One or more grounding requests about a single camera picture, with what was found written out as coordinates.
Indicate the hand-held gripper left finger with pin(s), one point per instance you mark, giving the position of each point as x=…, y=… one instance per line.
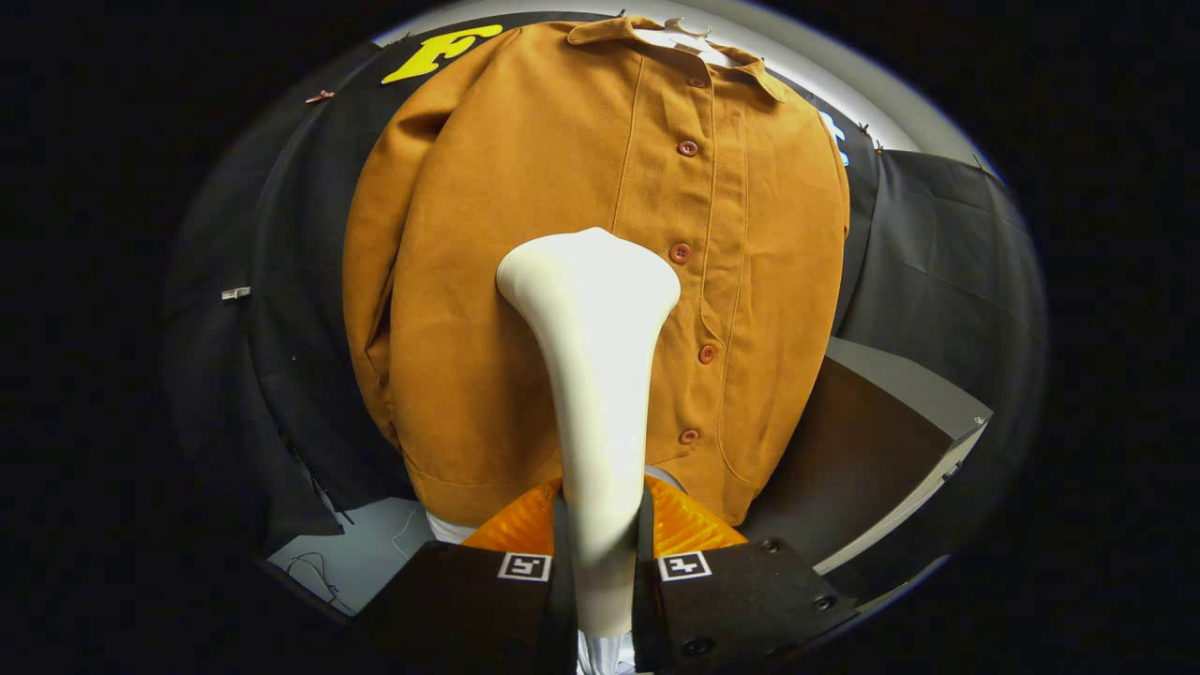
x=469, y=609

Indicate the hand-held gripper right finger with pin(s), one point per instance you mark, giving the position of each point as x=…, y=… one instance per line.
x=731, y=600

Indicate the white garment steamer head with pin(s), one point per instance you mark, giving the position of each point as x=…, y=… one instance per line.
x=595, y=375

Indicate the brown button-up shirt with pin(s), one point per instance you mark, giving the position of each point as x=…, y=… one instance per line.
x=487, y=281

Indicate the grey cabinet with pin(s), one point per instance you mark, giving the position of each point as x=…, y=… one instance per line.
x=862, y=441

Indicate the silver metal clip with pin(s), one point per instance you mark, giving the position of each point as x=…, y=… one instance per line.
x=235, y=293

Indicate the black backdrop cloth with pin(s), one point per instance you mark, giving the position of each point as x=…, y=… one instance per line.
x=937, y=244

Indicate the row of black backdrop clips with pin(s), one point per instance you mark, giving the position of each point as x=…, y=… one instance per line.
x=879, y=142

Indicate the red metal clip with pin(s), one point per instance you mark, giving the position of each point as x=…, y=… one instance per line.
x=320, y=96

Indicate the white mannequin torso stand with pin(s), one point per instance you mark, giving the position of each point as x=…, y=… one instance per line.
x=689, y=42

